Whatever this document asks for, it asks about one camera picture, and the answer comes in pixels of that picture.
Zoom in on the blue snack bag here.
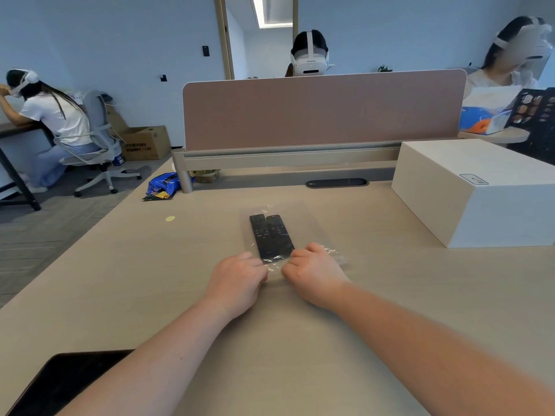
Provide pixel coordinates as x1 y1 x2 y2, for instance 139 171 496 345
142 172 196 201

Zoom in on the person's left forearm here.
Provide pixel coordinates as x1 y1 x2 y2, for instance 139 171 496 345
55 299 243 416

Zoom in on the black printed box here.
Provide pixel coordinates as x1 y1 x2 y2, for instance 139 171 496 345
503 87 555 166

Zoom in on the grey divider support rail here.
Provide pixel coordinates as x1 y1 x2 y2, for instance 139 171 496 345
171 142 402 194

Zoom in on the wooden door frame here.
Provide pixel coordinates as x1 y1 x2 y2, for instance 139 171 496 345
213 0 300 80

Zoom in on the large white box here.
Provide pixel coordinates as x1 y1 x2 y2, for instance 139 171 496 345
391 139 555 248

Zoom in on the pink desk divider panel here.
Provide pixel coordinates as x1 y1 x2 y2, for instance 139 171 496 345
182 68 467 152

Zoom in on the person's right hand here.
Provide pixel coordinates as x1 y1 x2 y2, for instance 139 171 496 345
281 242 352 311

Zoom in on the person's right forearm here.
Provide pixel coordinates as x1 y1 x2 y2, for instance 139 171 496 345
323 281 555 416

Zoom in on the round light table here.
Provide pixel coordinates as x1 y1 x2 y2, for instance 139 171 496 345
457 125 530 146

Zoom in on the clear plastic bag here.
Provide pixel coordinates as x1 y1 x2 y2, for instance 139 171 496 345
240 203 349 273

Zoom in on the black cable grommet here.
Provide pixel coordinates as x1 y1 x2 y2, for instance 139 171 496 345
305 178 369 189

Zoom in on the grey office chair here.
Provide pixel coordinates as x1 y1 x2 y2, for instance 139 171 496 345
54 90 143 198

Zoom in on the ceiling light strip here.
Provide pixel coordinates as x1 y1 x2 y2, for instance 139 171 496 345
251 0 294 29

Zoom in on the blue and orange box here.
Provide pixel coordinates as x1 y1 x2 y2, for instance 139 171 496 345
459 86 525 135

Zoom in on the black remote control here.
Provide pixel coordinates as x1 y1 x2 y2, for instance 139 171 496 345
249 214 278 261
265 215 296 259

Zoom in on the person's left hand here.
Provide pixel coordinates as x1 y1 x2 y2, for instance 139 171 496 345
204 252 269 322

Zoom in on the white headset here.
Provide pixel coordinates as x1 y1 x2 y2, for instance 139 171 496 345
494 17 553 69
9 70 40 98
290 31 330 77

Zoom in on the dark desk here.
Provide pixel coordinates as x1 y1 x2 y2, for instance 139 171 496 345
0 121 55 212

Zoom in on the brown cardboard box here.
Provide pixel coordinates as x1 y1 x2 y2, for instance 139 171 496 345
114 125 172 161

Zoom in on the black tablet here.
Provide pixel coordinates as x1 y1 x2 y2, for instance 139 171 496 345
4 349 136 416

